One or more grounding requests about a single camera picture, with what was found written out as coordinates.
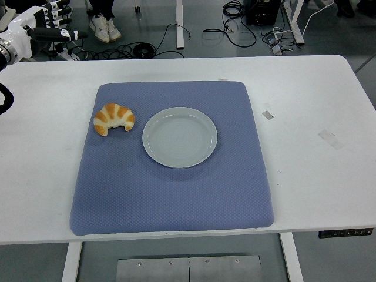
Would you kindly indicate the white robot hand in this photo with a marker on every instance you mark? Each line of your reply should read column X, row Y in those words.
column 20, row 32

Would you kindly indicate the golden croissant bread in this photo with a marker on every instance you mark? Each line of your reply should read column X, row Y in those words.
column 113, row 114

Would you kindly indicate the white office chair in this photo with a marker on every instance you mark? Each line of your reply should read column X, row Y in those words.
column 6, row 17

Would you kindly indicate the white power strip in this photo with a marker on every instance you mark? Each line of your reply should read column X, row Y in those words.
column 65, row 55

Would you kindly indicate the person's white shoe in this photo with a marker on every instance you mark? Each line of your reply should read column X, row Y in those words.
column 100, row 28
column 114, row 30

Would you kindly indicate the person's legs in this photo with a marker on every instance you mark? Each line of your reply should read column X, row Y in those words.
column 101, row 7

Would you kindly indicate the white desk leg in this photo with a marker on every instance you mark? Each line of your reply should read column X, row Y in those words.
column 180, row 23
column 296, row 23

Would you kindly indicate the grey round plate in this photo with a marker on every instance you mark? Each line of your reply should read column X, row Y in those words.
column 179, row 138

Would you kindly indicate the blue quilted mat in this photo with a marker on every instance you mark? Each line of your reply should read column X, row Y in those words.
column 147, row 199

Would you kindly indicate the white table leg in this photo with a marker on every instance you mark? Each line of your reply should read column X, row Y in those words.
column 71, row 261
column 291, row 258

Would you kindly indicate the black equipment box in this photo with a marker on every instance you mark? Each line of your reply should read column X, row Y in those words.
column 261, row 11

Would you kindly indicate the grey power adapter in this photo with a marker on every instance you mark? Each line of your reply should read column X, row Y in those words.
column 277, row 50
column 270, row 38

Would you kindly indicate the silver tape piece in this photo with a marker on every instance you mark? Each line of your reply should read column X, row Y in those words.
column 267, row 115

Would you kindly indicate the grey metal plate with screws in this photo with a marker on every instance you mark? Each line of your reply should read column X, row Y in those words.
column 188, row 270

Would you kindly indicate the person's dark shoe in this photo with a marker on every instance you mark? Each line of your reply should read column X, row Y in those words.
column 346, row 10

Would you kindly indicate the clear tape piece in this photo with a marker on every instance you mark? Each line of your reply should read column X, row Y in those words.
column 329, row 139

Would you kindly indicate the black table control panel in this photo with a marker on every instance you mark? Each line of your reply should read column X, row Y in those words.
column 346, row 233

